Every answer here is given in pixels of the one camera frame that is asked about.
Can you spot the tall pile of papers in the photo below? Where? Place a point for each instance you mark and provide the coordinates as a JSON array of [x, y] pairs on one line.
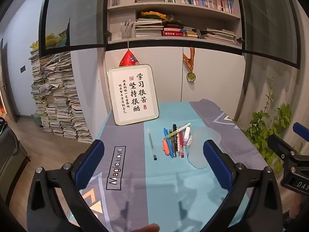
[[58, 96]]

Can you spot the gold medal with striped ribbon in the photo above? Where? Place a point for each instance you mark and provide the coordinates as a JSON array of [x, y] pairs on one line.
[[191, 76]]

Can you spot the yellow flower garland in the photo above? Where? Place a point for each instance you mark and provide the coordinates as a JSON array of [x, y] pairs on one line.
[[153, 15]]

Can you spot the clear cup with pens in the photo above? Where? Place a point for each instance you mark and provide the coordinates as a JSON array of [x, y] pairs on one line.
[[126, 31]]

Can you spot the blue pen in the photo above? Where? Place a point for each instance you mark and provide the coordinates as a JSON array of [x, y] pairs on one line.
[[171, 151]]

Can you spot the framed calligraphy board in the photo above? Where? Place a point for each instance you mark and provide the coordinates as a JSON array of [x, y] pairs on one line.
[[132, 94]]

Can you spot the white and green pen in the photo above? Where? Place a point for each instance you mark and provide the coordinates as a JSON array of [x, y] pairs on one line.
[[181, 129]]

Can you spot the black pen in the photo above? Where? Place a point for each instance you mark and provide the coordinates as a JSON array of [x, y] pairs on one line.
[[174, 128]]

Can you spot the stack of worn booklets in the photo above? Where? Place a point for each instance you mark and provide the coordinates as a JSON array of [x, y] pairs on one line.
[[217, 35]]

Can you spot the orange pen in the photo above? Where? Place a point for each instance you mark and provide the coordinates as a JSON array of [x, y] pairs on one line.
[[166, 147]]

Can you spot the stack of white booklets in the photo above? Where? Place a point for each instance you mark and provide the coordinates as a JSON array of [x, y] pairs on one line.
[[148, 29]]

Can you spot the black wall switch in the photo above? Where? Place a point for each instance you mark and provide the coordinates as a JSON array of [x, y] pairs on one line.
[[23, 69]]

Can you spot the white lower cabinet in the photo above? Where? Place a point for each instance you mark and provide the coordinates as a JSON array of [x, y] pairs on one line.
[[212, 82]]

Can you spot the red checked strawberry pen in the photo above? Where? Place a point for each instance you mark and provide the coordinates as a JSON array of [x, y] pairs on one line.
[[179, 145]]

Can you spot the dark room door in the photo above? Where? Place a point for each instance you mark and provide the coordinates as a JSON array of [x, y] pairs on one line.
[[7, 82]]

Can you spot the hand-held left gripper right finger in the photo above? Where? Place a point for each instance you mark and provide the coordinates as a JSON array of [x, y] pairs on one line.
[[217, 166]]

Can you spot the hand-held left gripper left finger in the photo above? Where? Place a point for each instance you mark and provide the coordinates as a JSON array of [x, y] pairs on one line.
[[89, 164]]

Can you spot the black framed glass door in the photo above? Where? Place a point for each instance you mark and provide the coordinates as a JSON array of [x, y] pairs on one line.
[[268, 21], [77, 12]]

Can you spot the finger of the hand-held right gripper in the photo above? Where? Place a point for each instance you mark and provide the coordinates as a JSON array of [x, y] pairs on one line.
[[282, 146], [301, 130]]

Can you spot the dark grey chair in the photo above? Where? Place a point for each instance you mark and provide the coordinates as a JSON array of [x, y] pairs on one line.
[[12, 164]]

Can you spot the white eraser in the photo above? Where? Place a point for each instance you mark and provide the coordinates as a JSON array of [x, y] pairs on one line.
[[189, 141]]

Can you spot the grey wall bookshelf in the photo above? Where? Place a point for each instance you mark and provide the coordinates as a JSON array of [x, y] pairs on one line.
[[169, 40]]

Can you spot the thick red book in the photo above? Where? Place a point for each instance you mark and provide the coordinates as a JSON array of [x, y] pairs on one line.
[[173, 33]]

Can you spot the green potted plant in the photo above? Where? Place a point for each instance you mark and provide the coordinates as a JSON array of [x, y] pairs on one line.
[[263, 125]]

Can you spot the person's left hand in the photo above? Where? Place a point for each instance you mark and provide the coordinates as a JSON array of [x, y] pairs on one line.
[[147, 229]]

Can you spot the clear gel pen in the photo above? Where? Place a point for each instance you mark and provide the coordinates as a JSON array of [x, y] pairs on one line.
[[152, 147]]

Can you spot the yellow plush toy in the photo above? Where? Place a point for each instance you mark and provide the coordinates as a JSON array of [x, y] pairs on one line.
[[34, 45]]

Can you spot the white and purple correction tape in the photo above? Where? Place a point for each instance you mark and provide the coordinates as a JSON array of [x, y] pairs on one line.
[[187, 135]]

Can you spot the red triangular hanging ornament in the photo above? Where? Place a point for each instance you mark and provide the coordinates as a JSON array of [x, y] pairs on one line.
[[129, 59]]

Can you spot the teal bin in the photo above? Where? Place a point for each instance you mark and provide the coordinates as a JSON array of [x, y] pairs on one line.
[[37, 119]]

